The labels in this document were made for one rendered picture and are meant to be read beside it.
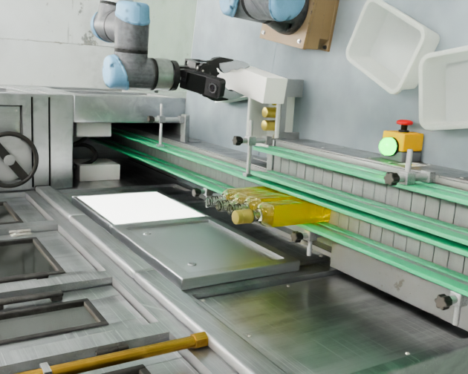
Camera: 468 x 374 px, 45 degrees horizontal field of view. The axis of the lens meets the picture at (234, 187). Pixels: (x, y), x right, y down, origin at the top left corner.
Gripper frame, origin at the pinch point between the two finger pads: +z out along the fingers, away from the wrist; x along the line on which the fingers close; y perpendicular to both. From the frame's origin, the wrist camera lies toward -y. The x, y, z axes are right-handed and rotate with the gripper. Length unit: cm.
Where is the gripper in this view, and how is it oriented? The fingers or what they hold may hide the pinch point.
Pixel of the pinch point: (244, 80)
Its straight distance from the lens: 145.6
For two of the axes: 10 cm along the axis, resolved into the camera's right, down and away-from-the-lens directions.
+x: -1.4, 9.3, 3.3
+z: 8.5, -0.6, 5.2
